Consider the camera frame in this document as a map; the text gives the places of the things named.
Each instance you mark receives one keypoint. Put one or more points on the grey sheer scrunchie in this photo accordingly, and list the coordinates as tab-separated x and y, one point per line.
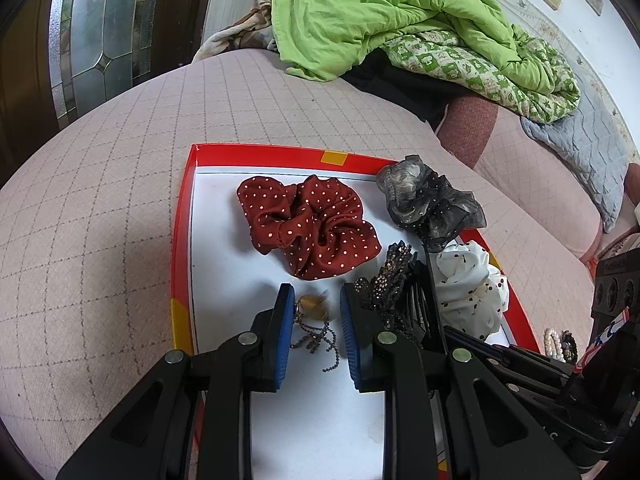
425	195

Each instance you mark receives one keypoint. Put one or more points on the rhinestone hair clip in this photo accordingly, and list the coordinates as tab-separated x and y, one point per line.
387	275

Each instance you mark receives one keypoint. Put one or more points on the beige floral cloth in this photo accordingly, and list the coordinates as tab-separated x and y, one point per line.
235	35

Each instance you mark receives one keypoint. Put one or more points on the wooden door with glass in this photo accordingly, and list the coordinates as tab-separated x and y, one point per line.
100	35

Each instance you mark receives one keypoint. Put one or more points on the green quilt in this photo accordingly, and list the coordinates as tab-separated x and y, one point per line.
375	10

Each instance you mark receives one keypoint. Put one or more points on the red polka dot scrunchie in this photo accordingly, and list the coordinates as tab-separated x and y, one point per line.
310	240

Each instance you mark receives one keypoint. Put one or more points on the gold beaded tassel hair clip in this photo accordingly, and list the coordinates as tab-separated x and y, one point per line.
312	307

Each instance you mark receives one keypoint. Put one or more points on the black hair comb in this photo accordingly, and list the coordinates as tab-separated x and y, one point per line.
425	300

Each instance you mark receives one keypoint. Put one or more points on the white dotted scrunchie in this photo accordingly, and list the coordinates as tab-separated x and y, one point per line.
465	280

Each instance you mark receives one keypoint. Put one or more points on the black cloth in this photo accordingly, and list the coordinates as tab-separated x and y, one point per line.
400	85

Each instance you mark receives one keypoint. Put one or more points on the red cardboard tray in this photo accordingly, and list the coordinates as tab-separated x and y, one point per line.
225	260

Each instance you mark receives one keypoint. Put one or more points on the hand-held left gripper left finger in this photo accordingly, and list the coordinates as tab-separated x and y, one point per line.
286	330

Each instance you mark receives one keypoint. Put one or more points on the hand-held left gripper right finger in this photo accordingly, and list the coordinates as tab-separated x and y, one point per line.
350	350

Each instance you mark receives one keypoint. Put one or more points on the pink bolster cushion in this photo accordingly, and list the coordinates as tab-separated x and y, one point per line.
525	185

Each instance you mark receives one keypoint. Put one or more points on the grey quilted pillow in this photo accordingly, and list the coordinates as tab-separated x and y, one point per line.
590	150

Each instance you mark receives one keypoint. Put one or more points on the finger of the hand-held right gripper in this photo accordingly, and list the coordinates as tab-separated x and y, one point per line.
515	360
550	405

